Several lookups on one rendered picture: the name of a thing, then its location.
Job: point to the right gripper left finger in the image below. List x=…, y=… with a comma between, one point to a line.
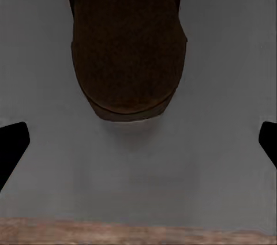
x=14, y=140

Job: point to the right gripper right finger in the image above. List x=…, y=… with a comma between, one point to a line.
x=268, y=140

